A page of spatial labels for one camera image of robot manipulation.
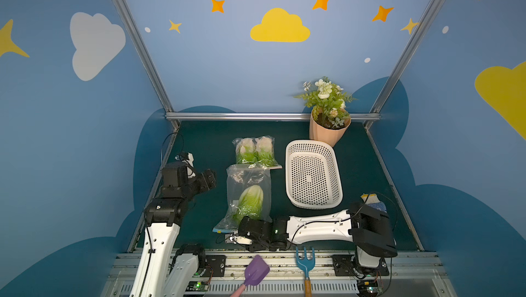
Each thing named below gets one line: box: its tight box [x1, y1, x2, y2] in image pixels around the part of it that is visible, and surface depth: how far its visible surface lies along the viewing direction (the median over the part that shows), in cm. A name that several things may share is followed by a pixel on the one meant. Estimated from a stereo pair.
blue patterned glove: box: [360, 192, 387, 213], surface depth 92 cm
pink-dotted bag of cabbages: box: [232, 135, 279, 168], surface depth 101 cm
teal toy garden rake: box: [295, 246, 316, 280], surface depth 76 cm
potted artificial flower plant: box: [293, 75, 357, 148], surface depth 100 cm
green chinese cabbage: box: [232, 184, 264, 225], surface depth 83 cm
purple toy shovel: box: [230, 254, 270, 297], surface depth 73 cm
